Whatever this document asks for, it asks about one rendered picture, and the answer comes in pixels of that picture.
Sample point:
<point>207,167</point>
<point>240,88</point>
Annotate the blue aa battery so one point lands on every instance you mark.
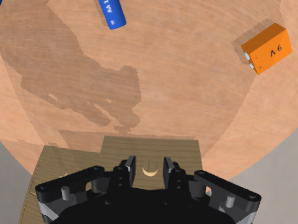
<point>113,13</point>

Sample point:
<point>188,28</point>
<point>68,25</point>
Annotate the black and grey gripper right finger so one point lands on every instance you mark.
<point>239,203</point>

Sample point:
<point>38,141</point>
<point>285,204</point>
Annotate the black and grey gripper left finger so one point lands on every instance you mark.
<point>56,195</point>

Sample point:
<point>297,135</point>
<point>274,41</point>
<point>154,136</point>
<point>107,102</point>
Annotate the brown drawer front with small knob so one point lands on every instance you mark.
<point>150,176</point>
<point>32,213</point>
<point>53,159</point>

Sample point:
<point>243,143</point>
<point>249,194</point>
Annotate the tan wooden chest of drawers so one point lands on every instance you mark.
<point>28,193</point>

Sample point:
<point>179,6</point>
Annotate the orange nine-volt battery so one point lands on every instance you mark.
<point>267,48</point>

